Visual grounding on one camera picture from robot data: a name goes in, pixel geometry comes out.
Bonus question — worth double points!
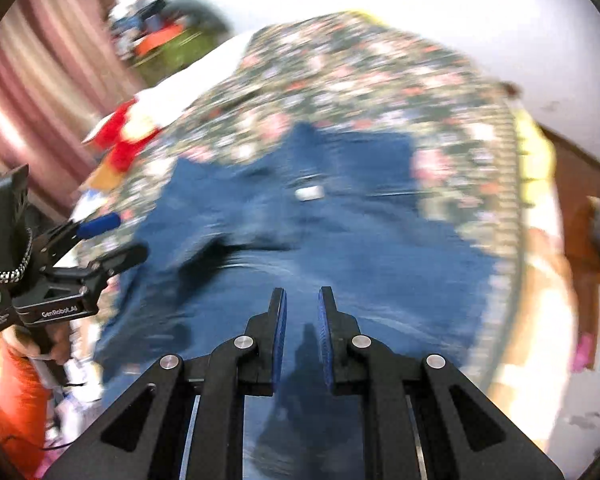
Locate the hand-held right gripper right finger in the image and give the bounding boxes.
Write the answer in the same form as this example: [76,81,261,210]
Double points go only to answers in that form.
[317,286,566,480]

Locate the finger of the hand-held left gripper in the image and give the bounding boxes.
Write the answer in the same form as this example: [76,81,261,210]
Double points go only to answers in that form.
[82,243,149,286]
[44,212,122,266]

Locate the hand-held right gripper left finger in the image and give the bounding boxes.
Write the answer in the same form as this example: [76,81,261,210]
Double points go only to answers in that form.
[45,287,287,480]

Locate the blue denim jeans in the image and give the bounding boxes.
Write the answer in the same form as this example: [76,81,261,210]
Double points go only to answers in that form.
[92,122,497,480]

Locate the person's left hand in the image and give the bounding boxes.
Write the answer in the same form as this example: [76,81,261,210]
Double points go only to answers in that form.
[1,319,72,367]

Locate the red plush toy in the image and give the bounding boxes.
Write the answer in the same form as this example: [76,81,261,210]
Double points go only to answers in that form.
[82,99,163,175]

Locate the striped pink curtain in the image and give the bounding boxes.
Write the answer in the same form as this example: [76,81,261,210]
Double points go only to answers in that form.
[0,0,148,213]

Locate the white pillow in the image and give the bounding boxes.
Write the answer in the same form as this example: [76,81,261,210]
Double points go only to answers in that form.
[134,32,257,127]

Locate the bright green bag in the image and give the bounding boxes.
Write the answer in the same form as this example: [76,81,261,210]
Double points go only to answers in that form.
[134,30,217,87]

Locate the cartoon printed sheet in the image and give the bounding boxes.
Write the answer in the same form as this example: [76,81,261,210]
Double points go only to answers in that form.
[490,180,581,443]

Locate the dark green bag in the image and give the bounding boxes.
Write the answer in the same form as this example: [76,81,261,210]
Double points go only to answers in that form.
[169,0,237,47]

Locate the floral blanket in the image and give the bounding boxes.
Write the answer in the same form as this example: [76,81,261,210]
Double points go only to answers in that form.
[75,10,527,401]

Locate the pink object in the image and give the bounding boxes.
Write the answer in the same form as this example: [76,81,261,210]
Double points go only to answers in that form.
[571,332,595,373]

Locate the brown blurred object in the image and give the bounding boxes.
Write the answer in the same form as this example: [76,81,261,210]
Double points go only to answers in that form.
[564,194,600,288]

